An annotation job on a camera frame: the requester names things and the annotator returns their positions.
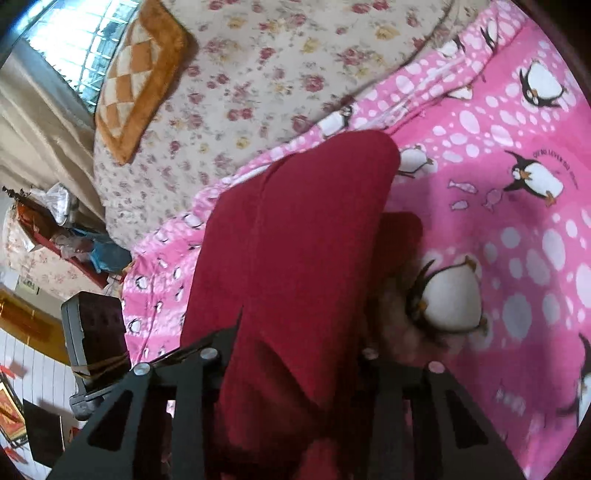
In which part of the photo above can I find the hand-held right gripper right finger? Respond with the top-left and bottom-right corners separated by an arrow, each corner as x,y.
360,348 -> 525,480

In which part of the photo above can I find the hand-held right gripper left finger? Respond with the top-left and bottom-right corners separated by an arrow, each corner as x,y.
50,310 -> 245,480

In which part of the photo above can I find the red garment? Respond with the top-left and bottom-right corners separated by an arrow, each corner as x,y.
173,129 -> 424,480

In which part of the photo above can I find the black chair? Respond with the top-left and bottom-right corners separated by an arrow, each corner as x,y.
61,292 -> 132,421

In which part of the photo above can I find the blue cloth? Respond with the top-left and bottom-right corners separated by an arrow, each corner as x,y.
90,233 -> 132,278

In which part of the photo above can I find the red shelf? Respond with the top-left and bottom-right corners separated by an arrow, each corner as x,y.
16,203 -> 124,289

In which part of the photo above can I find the brown wooden cabinet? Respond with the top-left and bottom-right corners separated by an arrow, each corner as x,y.
0,288 -> 71,366

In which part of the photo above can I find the clear plastic bag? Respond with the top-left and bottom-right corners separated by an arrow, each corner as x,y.
34,183 -> 78,227

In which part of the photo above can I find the pink penguin print blanket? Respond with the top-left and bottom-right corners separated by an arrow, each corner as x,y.
121,0 -> 591,472

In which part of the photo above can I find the red framed picture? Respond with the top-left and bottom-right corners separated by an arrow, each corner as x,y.
0,371 -> 29,448

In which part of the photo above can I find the floral bed sheet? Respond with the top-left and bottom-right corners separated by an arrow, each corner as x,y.
93,0 -> 490,250

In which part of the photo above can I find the beige curtain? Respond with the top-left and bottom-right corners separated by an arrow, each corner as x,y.
0,39 -> 108,221

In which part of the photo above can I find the orange checkered cushion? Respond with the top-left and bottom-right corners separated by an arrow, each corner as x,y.
95,0 -> 199,167

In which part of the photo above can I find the window with grille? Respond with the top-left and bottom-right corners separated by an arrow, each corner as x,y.
25,0 -> 148,114

